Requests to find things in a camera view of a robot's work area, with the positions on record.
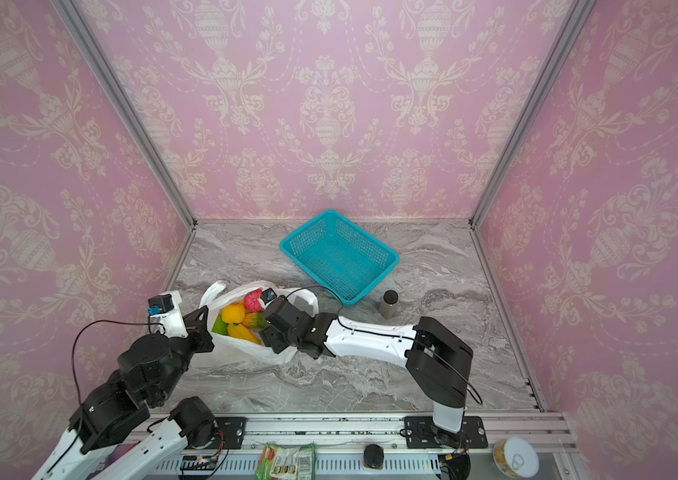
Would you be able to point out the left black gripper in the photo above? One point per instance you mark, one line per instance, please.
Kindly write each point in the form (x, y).
(197, 328)

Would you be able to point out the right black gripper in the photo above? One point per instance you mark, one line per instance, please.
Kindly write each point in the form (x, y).
(279, 320)

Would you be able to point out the white plastic bag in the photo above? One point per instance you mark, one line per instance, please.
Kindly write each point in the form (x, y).
(230, 351)

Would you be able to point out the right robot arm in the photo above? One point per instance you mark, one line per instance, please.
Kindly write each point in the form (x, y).
(437, 360)

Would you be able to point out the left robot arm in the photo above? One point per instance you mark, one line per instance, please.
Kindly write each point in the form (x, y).
(104, 420)

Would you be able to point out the green fruit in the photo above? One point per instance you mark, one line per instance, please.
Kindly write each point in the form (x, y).
(220, 327)

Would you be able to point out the pink dragon fruit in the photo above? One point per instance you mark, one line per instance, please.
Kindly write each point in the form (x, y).
(252, 301)

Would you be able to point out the yellow fruit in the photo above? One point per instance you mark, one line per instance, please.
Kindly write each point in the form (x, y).
(234, 314)

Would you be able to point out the yellow banana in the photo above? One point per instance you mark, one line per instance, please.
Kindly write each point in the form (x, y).
(241, 332)

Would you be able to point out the teal plastic basket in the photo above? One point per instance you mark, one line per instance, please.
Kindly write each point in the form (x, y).
(340, 255)

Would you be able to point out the small black-capped bottle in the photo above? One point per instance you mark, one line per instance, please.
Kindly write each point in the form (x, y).
(389, 304)

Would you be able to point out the green snack packet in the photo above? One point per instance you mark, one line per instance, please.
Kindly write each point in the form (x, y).
(287, 463)

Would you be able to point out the purple snack packet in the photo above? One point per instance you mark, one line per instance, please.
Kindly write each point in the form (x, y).
(115, 455)

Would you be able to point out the black-lidded jar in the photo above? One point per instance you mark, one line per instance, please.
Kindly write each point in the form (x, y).
(373, 457)

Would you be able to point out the white-lidded can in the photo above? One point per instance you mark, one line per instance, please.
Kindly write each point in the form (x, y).
(516, 458)

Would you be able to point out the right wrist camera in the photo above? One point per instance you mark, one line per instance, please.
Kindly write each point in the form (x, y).
(267, 296)

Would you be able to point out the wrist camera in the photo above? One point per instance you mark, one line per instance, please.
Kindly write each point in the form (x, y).
(267, 296)
(165, 316)

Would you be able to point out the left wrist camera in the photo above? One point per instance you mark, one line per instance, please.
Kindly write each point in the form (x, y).
(165, 316)

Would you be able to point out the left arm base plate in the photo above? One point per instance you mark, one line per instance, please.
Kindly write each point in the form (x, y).
(225, 432)

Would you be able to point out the aluminium front rail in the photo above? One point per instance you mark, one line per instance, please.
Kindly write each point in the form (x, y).
(340, 439)

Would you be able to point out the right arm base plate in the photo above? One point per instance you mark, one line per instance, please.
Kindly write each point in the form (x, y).
(420, 432)

